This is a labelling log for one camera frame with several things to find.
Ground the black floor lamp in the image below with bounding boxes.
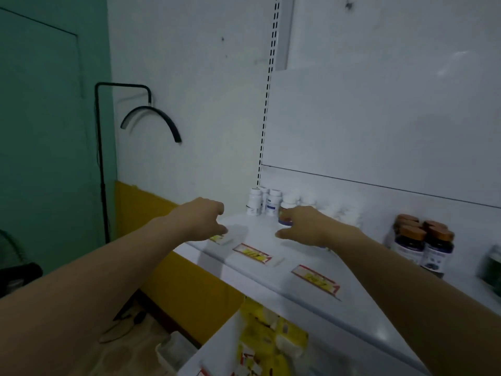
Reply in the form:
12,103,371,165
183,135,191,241
94,82,183,245

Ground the pile of yellow packets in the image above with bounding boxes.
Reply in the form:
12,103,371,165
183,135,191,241
233,297,314,376

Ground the person's right forearm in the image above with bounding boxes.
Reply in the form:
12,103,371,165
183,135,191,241
327,225,501,376

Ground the person's right hand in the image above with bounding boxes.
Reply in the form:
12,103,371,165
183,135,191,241
275,206,343,249

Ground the white plastic container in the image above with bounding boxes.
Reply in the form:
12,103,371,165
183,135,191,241
155,331,199,373

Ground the slotted white shelf upright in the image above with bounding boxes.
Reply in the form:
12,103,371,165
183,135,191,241
256,0,296,189

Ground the green bottle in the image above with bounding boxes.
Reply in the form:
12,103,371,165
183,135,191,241
478,245,501,296

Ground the row of white bottles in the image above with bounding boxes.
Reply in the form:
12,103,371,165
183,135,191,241
246,186,362,228

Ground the black floor cable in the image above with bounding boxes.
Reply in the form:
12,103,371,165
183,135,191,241
98,310,148,345

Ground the person's left hand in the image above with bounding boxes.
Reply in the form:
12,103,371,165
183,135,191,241
168,197,228,244

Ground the person's left forearm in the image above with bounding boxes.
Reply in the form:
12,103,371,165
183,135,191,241
0,214,185,376

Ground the purple label pill bottle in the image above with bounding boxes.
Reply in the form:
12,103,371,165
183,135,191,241
278,194,301,227

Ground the white metal shelf board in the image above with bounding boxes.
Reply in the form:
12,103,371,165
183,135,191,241
172,210,501,376

